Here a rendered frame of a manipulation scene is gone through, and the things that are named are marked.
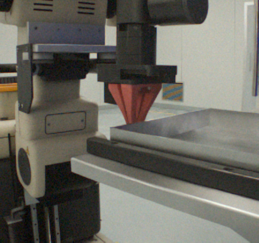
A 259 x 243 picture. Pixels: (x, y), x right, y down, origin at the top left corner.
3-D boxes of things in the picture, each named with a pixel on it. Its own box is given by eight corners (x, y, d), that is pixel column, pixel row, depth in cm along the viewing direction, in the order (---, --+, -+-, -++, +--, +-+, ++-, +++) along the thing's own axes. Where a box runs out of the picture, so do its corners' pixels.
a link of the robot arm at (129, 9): (134, -10, 48) (108, -16, 44) (171, -16, 43) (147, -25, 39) (133, 35, 49) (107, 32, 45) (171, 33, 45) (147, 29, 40)
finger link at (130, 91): (131, 140, 43) (132, 69, 42) (95, 132, 48) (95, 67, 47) (162, 132, 48) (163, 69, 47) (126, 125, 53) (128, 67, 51)
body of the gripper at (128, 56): (149, 80, 40) (150, 20, 39) (94, 76, 47) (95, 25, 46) (178, 78, 45) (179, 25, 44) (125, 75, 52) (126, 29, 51)
